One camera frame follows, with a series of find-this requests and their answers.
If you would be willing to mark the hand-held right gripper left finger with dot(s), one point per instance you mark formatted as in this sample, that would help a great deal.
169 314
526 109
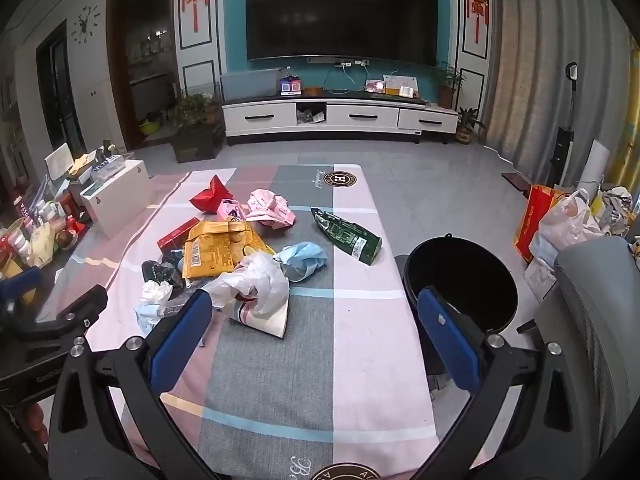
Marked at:
180 340

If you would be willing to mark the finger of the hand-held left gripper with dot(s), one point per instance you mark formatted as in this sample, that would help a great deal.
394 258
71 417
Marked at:
70 312
17 285

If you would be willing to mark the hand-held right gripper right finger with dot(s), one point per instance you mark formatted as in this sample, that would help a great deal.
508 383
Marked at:
450 340

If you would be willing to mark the white tissue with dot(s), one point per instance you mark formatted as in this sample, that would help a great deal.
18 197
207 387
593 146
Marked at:
155 295

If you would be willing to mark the black trash bin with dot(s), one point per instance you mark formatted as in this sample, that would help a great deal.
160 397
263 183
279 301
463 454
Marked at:
460 270

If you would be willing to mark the black plastic bag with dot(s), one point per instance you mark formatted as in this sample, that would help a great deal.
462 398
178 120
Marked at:
160 270

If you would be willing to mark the white striped paper bag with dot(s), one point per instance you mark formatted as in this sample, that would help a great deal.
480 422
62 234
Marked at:
267 322

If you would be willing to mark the yellow snack bag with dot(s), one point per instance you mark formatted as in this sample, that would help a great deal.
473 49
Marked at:
215 250

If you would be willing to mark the red box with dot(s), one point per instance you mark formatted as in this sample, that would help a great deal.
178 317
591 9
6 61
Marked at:
175 237

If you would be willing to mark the green snack bag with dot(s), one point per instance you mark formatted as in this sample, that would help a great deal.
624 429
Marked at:
347 235

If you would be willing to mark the red snack bag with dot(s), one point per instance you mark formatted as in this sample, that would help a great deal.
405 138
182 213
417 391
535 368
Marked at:
210 195

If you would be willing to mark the blue face mask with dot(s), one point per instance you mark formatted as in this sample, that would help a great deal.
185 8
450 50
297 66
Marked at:
305 257

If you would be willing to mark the pink plastic bag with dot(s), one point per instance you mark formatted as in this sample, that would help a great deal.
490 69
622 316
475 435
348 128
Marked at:
270 210

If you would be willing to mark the group of bottles and jars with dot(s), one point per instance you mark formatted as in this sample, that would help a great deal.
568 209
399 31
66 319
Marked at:
40 235

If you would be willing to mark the white storage box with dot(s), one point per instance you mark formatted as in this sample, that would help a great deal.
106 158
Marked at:
120 200

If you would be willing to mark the checked tablecloth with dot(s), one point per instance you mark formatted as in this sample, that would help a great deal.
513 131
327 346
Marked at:
310 360

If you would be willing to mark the red and yellow paper bag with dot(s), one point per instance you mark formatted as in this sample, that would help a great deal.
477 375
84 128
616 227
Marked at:
532 225

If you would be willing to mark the grey chair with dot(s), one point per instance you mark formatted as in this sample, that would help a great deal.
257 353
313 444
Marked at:
595 335

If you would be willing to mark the clear plastic organiser box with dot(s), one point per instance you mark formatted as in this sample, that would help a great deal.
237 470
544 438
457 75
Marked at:
112 167

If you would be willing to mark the white plastic shopping bag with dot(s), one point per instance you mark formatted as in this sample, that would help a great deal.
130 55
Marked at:
565 225

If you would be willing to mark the dark floor mat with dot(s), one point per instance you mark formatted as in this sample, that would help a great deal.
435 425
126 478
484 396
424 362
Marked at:
516 182

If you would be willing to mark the green basin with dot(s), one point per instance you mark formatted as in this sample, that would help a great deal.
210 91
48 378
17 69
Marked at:
150 127

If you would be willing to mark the large plant in dark planter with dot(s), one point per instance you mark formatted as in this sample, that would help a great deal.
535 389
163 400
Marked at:
195 135

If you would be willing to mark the black and white patterned cloth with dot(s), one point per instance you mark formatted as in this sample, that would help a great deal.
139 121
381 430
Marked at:
617 210

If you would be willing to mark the small potted plant on floor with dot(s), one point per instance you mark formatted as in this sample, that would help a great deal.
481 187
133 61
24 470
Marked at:
467 127

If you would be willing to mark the upright vacuum cleaner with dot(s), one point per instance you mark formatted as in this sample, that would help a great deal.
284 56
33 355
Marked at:
562 150

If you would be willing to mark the white leaning board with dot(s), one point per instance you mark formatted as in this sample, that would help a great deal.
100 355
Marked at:
595 162

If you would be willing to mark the white television cabinet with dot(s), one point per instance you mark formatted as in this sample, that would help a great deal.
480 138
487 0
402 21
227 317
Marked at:
350 115

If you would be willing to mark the small white digital display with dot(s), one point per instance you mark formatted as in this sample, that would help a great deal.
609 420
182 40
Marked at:
406 92

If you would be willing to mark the potted plant in brown pot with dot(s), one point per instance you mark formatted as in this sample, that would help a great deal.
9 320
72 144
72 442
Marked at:
445 85

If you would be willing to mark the white and yellow card box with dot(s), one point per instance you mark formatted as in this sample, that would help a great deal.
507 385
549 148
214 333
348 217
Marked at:
400 81

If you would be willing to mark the grey storage box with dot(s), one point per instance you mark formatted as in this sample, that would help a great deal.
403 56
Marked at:
249 85

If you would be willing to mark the brown wooden box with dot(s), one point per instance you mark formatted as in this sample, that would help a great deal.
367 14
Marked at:
314 91

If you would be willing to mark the white power strip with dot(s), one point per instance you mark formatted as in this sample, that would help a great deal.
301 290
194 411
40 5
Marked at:
352 63

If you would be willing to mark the grey striped curtain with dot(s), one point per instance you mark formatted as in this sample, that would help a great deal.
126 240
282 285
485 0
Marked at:
550 60

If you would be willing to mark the large black television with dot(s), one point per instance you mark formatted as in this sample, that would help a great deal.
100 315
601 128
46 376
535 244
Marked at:
340 15

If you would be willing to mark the pink picture frame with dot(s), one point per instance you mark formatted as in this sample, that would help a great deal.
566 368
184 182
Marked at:
376 87

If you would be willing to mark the black wall clock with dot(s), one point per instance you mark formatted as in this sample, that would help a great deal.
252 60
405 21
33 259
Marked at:
85 22

